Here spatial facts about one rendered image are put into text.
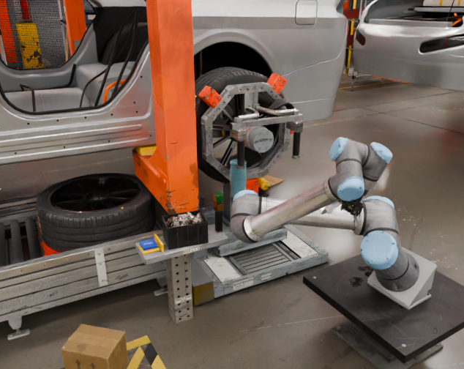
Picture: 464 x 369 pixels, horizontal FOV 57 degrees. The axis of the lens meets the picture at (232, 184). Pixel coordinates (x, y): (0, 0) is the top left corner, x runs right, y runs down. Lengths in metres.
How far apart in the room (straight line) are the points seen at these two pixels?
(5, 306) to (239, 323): 1.14
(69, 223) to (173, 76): 0.94
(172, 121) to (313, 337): 1.26
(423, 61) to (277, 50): 2.06
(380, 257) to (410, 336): 0.33
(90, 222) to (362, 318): 1.39
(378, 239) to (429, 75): 2.91
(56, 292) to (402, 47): 3.80
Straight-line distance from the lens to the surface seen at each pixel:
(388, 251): 1.87
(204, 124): 2.27
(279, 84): 2.43
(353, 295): 2.08
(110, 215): 2.33
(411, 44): 4.67
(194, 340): 2.24
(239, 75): 2.39
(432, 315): 2.09
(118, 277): 2.38
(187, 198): 2.20
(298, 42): 2.95
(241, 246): 2.69
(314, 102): 3.11
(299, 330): 2.31
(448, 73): 4.57
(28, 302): 2.36
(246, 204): 1.89
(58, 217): 2.40
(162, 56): 1.98
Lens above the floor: 1.52
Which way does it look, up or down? 23 degrees down
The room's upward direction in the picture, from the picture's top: straight up
